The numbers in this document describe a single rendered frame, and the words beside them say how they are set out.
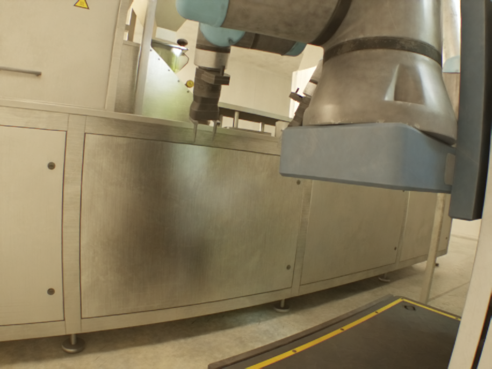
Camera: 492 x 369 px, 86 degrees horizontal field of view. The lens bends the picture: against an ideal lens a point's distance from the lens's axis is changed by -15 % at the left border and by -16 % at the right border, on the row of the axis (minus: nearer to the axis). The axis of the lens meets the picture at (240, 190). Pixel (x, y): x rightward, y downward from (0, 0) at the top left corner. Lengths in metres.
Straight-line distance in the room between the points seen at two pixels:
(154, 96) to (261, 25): 0.95
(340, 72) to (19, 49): 1.04
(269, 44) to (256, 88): 5.58
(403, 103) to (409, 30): 0.09
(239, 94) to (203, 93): 5.22
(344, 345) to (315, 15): 0.60
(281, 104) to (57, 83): 5.75
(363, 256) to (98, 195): 1.40
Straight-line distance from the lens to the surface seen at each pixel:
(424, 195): 2.37
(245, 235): 1.19
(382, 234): 1.93
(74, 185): 0.96
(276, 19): 0.35
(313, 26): 0.37
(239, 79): 6.07
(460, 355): 0.47
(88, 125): 0.96
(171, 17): 1.43
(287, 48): 0.70
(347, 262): 1.70
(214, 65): 0.79
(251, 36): 0.67
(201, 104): 0.82
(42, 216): 0.97
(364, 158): 0.30
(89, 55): 1.20
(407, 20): 0.38
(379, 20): 0.37
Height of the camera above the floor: 0.67
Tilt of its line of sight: 4 degrees down
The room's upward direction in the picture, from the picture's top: 5 degrees clockwise
